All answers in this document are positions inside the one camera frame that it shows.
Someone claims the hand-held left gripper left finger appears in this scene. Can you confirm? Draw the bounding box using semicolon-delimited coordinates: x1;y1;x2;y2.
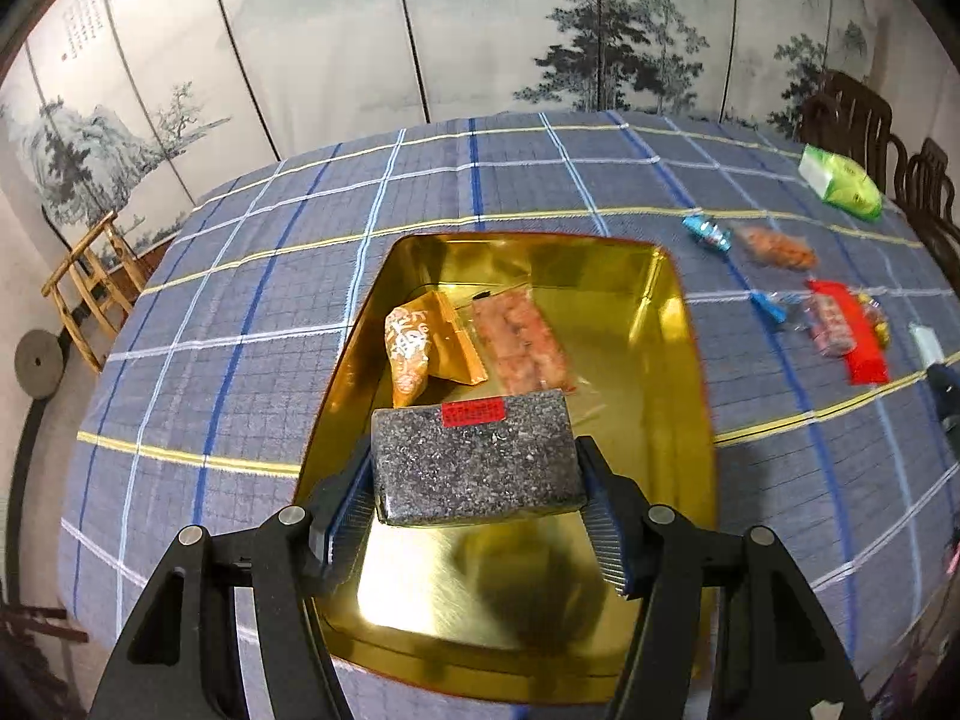
86;454;376;720

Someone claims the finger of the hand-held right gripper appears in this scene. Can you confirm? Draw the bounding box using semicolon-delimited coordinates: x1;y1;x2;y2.
926;360;960;436

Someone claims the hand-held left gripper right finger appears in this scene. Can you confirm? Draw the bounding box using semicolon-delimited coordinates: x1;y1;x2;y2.
576;435;875;720

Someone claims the yellow candy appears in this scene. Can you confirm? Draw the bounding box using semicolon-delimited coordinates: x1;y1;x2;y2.
859;292;893;347

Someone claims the gold metal tin box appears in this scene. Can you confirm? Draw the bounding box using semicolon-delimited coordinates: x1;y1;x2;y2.
291;232;721;704

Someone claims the small pink snack packet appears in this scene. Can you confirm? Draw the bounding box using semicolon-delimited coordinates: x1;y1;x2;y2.
802;292;857;358

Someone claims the grey speckled snack block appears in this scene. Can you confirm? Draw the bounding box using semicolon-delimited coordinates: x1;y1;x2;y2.
371;390;590;527

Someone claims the blue candy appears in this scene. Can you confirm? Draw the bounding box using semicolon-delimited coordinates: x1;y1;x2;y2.
682;214;733;257
752;290;808;331

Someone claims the clear bag of orange snacks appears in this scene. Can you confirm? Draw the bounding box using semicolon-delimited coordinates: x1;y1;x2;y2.
737;225;818;271

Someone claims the red flat packet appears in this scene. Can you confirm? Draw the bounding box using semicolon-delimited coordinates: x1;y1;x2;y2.
808;280;890;385

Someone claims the orange patterned snack packet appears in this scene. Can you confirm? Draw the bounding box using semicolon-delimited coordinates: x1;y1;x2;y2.
384;294;440;410

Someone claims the blue plaid tablecloth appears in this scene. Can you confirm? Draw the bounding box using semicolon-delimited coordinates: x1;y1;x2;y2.
58;111;960;720

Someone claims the dark wooden chair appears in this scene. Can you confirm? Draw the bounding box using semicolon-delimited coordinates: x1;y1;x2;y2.
799;71;893;192
896;139;960;278

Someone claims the long clear pink snack packet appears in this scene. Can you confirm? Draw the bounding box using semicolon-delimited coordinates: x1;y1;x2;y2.
471;286;578;396

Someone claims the green tissue pack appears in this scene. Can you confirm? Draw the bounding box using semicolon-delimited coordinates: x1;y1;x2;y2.
799;144;883;222

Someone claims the dark wooden bar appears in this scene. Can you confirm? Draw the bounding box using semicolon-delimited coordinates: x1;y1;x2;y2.
0;600;91;646

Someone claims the round stone disc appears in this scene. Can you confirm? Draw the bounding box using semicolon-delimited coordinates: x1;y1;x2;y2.
16;330;67;397

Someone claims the wooden chair left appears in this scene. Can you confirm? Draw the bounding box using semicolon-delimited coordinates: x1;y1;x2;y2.
41;210;147;372

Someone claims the landscape painted folding screen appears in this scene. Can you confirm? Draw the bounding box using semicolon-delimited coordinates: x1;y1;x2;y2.
0;0;901;260

